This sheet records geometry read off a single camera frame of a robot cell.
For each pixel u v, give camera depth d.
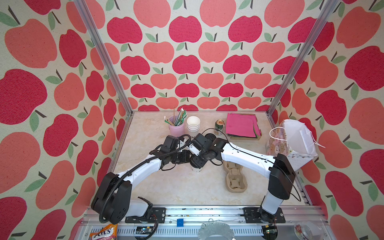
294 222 0.73
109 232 0.67
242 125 1.08
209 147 0.60
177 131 1.02
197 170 0.87
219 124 1.00
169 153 0.63
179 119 0.95
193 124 0.94
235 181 0.82
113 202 0.42
